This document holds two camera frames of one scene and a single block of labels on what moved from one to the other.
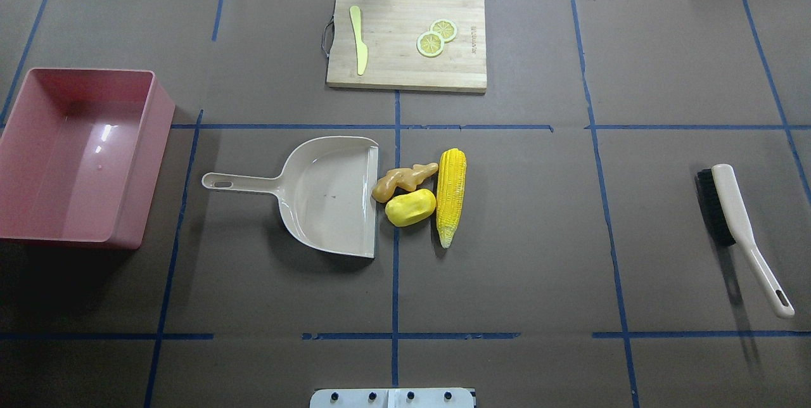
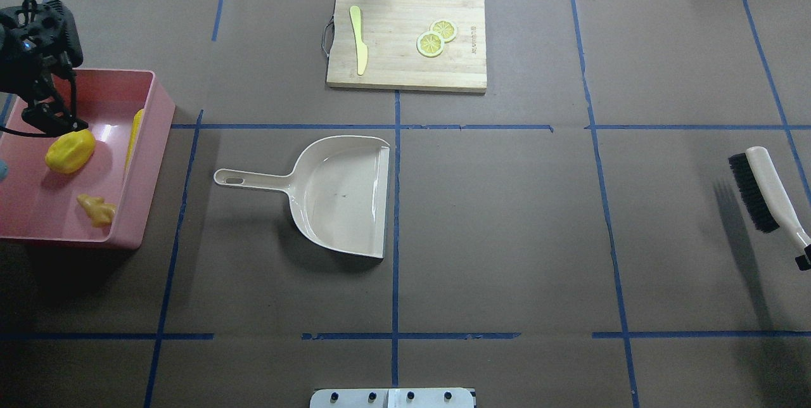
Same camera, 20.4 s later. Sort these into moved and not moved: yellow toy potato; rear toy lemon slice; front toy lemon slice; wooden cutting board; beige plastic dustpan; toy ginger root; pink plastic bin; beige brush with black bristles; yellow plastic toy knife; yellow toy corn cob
Moved: yellow toy corn cob; yellow toy potato; toy ginger root; beige brush with black bristles
Not moved: rear toy lemon slice; yellow plastic toy knife; beige plastic dustpan; pink plastic bin; front toy lemon slice; wooden cutting board
